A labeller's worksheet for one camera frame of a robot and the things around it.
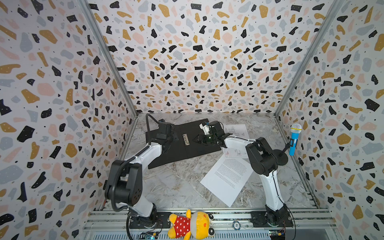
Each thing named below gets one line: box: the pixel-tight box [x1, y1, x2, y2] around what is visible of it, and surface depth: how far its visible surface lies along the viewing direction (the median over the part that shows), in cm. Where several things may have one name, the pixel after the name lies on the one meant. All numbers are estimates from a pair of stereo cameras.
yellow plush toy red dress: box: [168, 209, 215, 240], surface depth 68 cm
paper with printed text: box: [200, 156, 254, 208], surface depth 90 cm
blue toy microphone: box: [289, 123, 302, 156], surface depth 81 cm
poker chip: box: [232, 221, 241, 231], surface depth 74 cm
